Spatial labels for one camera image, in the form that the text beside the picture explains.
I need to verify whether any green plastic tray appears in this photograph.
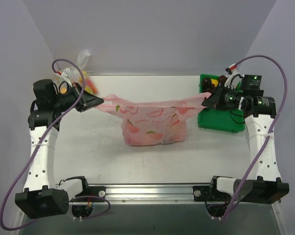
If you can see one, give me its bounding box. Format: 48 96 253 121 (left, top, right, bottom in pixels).
196 74 246 134

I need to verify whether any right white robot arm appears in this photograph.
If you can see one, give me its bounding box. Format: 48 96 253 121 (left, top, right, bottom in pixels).
202 85 289 204

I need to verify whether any pink plastic bag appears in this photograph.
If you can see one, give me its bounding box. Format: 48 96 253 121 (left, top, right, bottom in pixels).
96 93 211 146

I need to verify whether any dark fake grapes bunch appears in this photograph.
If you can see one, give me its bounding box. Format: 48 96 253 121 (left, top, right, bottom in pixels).
201 77 217 94

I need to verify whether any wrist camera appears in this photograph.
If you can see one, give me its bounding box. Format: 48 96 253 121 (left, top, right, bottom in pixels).
57 68 74 84
224 64 244 90

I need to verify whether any yellow fake mango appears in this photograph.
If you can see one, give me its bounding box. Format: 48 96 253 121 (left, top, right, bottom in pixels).
211 78 219 86

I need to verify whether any dark purple fake plum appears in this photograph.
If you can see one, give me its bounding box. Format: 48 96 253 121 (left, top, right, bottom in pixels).
218 75 227 84

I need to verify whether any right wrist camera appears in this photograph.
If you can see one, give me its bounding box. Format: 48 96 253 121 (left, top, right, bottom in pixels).
224 64 244 90

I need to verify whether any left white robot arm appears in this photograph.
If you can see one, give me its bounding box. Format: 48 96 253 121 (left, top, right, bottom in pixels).
15 79 104 219

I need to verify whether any aluminium front rail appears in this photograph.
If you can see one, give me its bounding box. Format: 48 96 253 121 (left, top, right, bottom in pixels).
50 182 282 204

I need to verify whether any clear bag of fruits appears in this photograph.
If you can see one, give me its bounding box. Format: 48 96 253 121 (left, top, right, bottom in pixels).
53 48 99 95

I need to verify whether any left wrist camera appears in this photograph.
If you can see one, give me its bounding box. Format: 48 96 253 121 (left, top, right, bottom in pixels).
57 68 74 84

